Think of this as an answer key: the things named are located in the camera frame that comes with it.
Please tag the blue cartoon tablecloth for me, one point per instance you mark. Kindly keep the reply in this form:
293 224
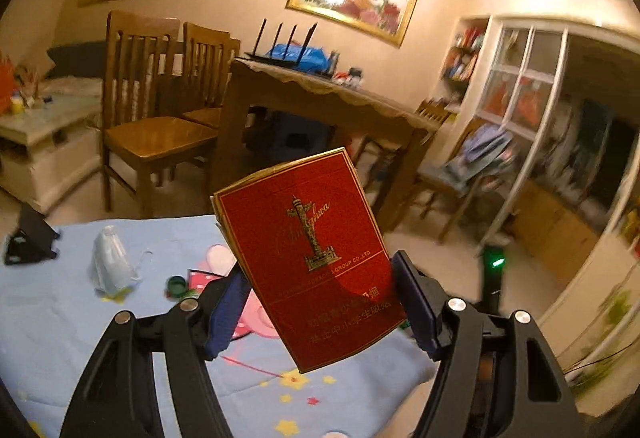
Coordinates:
60 343

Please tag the red cigarette box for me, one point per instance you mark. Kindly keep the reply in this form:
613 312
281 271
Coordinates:
310 258

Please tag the orange plastic bag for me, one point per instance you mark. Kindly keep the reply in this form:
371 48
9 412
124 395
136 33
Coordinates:
5 83

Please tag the blue face mask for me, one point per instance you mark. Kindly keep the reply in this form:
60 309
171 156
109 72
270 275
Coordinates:
112 263

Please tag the white framed glass partition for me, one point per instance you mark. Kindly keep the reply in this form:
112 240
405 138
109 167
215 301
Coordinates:
525 83

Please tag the wall bookshelf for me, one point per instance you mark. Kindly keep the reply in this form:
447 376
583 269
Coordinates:
462 58

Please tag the wooden slat-back chair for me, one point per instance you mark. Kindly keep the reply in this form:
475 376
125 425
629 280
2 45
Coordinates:
155 138
205 48

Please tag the blue plastic stool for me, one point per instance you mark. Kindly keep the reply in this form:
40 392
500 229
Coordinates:
300 133

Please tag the black phone stand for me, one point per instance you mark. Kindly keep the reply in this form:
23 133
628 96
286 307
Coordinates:
30 238

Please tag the black router with antennas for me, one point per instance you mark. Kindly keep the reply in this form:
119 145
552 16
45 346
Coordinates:
285 48

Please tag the dark sofa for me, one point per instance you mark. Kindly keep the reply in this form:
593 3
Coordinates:
75 58

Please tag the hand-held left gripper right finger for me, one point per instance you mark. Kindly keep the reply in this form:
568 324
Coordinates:
417 303

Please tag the blue plastic bag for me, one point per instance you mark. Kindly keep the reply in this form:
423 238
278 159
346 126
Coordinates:
305 58

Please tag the pile of clothes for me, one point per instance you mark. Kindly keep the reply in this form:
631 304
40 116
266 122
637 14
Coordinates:
482 153

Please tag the wooden dining table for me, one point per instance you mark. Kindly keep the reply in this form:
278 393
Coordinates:
300 93

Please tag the white coffee table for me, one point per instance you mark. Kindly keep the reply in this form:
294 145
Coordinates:
40 143

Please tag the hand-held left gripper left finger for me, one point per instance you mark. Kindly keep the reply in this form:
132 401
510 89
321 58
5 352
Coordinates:
227 313

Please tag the green bottle cap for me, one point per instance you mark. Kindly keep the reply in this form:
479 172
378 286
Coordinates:
176 288

